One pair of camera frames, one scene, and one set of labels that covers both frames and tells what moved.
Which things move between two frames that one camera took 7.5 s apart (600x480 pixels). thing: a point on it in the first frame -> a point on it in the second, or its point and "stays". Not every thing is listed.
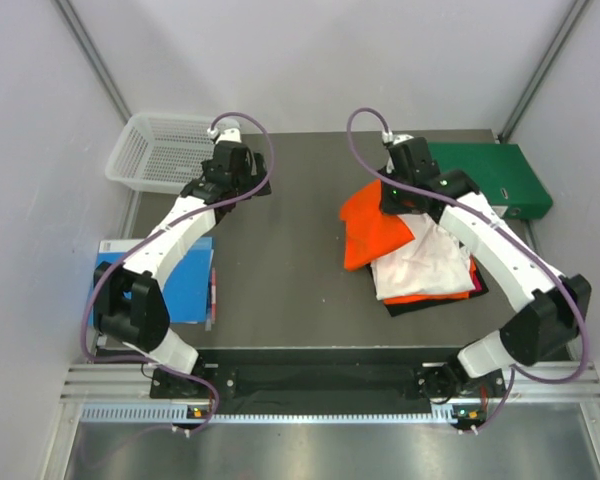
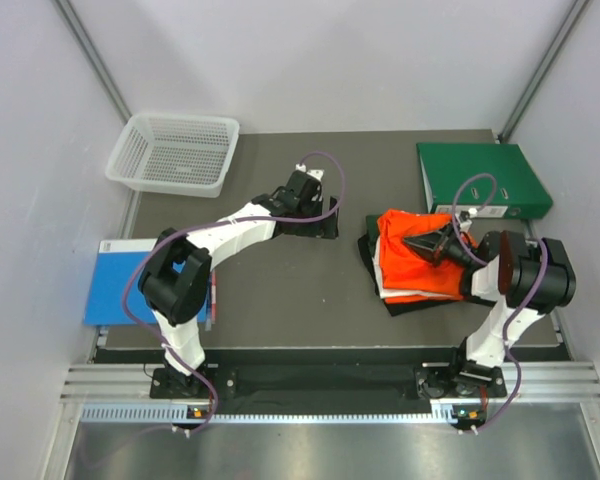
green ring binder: [499, 172] stays
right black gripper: [387, 206] -> [433, 242]
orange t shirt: [370, 234] -> [408, 273]
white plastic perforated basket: [160, 152] stays
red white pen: [213, 294] stays
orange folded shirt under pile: [434, 297] stays
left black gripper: [256, 159] -> [324, 229]
